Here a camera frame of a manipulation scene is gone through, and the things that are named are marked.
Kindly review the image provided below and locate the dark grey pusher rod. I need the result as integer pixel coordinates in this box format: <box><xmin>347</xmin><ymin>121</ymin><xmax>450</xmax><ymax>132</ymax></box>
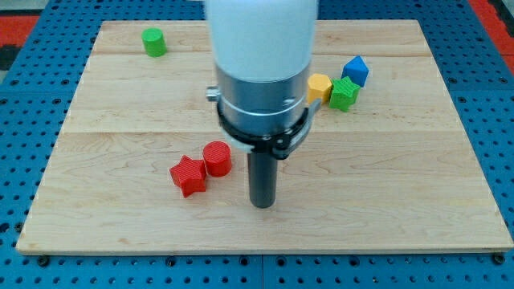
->
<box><xmin>247</xmin><ymin>153</ymin><xmax>278</xmax><ymax>209</ymax></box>

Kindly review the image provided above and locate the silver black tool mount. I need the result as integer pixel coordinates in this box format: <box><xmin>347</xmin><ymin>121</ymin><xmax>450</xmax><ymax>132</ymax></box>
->
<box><xmin>207</xmin><ymin>67</ymin><xmax>320</xmax><ymax>160</ymax></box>

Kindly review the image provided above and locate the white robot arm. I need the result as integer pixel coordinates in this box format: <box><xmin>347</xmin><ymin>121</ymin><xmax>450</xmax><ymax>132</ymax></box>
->
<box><xmin>205</xmin><ymin>0</ymin><xmax>320</xmax><ymax>208</ymax></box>

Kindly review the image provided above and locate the red cylinder block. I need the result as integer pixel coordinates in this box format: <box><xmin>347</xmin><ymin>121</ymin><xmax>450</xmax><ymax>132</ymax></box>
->
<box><xmin>202</xmin><ymin>141</ymin><xmax>232</xmax><ymax>177</ymax></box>

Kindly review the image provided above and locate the yellow hexagon block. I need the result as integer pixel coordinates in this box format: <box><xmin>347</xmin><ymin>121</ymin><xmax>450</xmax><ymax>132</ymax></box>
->
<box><xmin>307</xmin><ymin>73</ymin><xmax>332</xmax><ymax>104</ymax></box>

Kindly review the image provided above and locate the red star block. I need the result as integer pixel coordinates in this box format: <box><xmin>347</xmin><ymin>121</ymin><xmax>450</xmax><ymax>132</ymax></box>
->
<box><xmin>169</xmin><ymin>155</ymin><xmax>206</xmax><ymax>198</ymax></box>

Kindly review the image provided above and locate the green star block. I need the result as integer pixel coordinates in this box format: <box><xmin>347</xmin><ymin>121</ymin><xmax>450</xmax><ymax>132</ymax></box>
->
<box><xmin>329</xmin><ymin>76</ymin><xmax>361</xmax><ymax>112</ymax></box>

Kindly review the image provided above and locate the blue pentagon block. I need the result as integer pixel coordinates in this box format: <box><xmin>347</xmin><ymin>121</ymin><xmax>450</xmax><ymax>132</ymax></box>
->
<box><xmin>341</xmin><ymin>55</ymin><xmax>369</xmax><ymax>88</ymax></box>

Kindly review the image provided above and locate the wooden board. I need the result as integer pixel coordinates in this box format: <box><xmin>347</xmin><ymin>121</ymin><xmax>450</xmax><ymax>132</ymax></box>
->
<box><xmin>17</xmin><ymin>20</ymin><xmax>513</xmax><ymax>255</ymax></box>

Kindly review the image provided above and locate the green cylinder block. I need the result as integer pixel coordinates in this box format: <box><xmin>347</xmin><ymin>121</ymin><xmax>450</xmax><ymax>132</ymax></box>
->
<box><xmin>141</xmin><ymin>27</ymin><xmax>167</xmax><ymax>57</ymax></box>

